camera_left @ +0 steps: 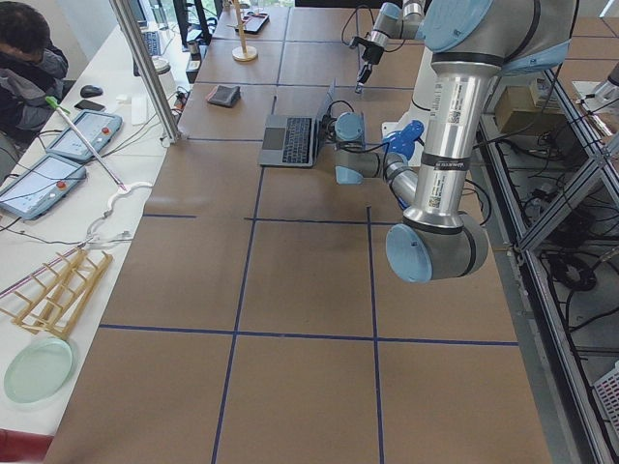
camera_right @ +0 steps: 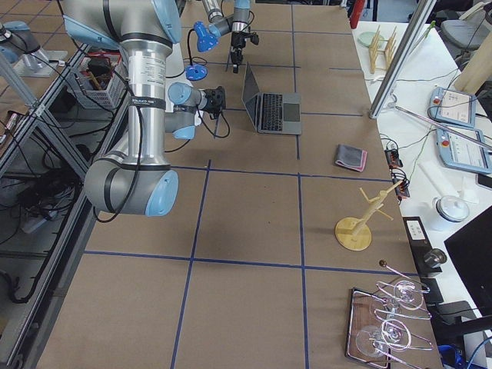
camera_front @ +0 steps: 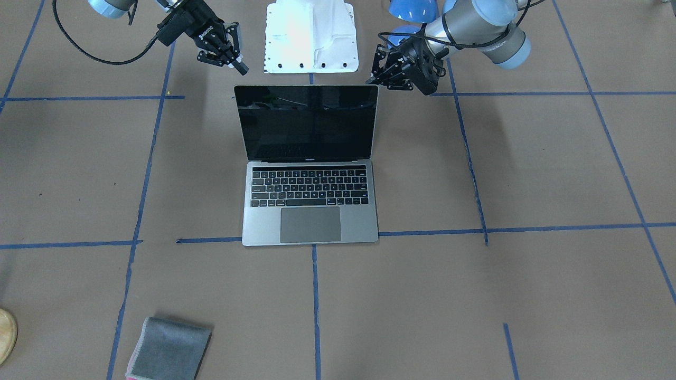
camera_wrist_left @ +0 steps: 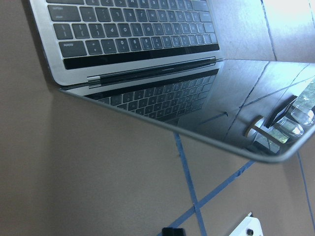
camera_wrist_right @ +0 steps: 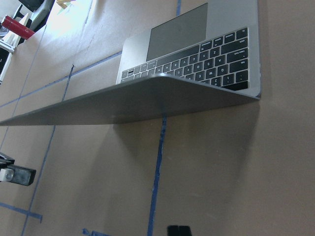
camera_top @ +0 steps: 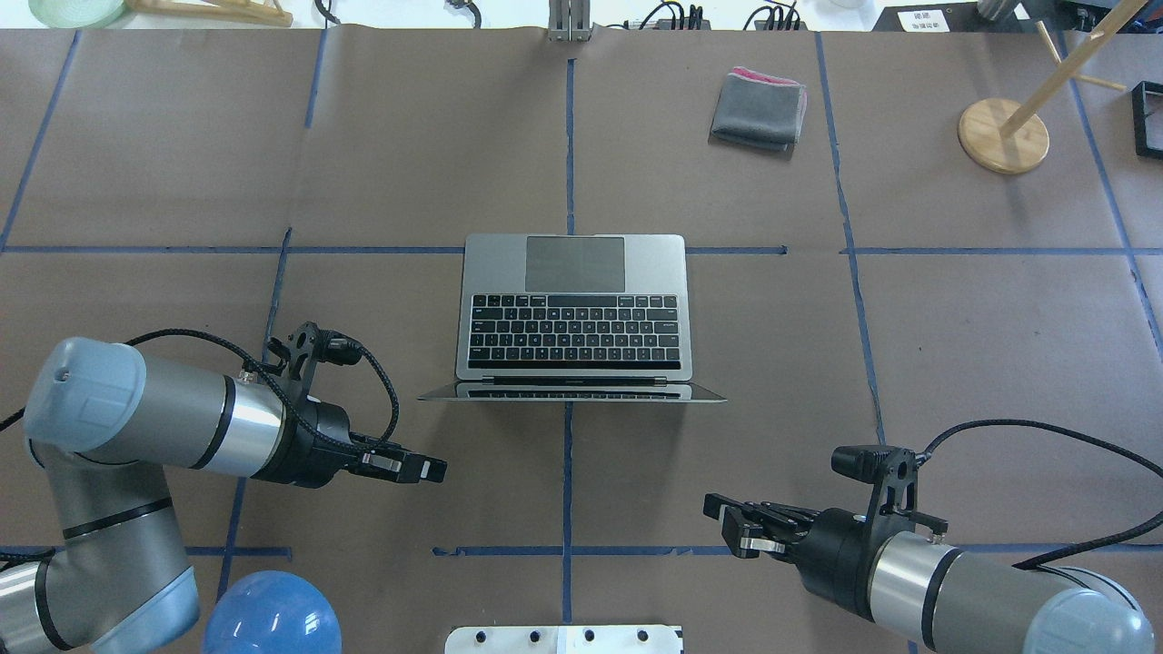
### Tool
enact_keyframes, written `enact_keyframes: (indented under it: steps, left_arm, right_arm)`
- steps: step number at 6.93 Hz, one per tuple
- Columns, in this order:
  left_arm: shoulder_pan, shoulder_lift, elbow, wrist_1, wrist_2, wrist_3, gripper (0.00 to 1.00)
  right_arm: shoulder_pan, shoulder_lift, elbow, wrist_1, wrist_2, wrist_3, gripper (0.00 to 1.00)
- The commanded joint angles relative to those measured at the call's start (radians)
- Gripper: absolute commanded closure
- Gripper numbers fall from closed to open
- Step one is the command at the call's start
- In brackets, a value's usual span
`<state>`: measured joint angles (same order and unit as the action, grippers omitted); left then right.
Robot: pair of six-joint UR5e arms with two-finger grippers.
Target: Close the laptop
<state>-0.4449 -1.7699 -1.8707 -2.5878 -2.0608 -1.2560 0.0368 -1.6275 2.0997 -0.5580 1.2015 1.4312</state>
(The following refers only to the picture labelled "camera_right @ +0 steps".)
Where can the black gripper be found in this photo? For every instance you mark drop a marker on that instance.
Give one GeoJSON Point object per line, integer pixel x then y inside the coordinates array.
{"type": "Point", "coordinates": [237, 41]}
{"type": "Point", "coordinates": [211, 101]}

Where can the blue desk lamp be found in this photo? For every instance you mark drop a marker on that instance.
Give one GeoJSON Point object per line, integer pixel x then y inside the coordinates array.
{"type": "Point", "coordinates": [206, 41]}

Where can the grey folded cloth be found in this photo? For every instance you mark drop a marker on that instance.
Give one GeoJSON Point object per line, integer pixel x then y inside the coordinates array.
{"type": "Point", "coordinates": [350, 157]}

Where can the grey laptop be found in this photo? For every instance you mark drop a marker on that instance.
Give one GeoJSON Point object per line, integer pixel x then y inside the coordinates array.
{"type": "Point", "coordinates": [271, 113]}

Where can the wooden dish rack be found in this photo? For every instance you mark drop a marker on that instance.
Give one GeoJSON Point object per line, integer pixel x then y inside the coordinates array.
{"type": "Point", "coordinates": [384, 47]}

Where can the upper teach pendant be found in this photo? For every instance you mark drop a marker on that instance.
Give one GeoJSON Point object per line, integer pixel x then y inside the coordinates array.
{"type": "Point", "coordinates": [452, 107]}

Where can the grey plastic basket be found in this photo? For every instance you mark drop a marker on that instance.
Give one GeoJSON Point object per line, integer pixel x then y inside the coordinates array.
{"type": "Point", "coordinates": [88, 95]}

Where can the wine glass rack tray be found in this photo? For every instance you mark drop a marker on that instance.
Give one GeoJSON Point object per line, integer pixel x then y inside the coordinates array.
{"type": "Point", "coordinates": [377, 327]}

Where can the wooden mug tree stand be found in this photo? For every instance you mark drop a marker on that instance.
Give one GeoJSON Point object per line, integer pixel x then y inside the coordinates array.
{"type": "Point", "coordinates": [353, 233]}

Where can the lower teach pendant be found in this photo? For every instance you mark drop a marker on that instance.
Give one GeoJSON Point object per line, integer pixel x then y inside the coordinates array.
{"type": "Point", "coordinates": [460, 152]}

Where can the pale green plate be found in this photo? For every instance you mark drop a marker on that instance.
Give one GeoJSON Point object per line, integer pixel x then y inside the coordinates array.
{"type": "Point", "coordinates": [367, 39]}

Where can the orange circuit board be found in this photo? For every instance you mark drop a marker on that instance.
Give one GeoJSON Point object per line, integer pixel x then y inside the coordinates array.
{"type": "Point", "coordinates": [397, 174]}

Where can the white enamel pot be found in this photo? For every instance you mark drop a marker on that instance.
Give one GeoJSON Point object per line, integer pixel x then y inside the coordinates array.
{"type": "Point", "coordinates": [446, 211]}

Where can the aluminium frame post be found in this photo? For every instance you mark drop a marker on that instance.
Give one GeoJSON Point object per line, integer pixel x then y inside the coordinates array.
{"type": "Point", "coordinates": [408, 40]}

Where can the black monitor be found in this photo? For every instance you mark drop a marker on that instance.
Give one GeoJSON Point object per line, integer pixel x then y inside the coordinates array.
{"type": "Point", "coordinates": [470, 252]}

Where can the teach pendant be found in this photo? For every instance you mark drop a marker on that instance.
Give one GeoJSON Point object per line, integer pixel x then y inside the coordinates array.
{"type": "Point", "coordinates": [460, 152]}
{"type": "Point", "coordinates": [452, 107]}

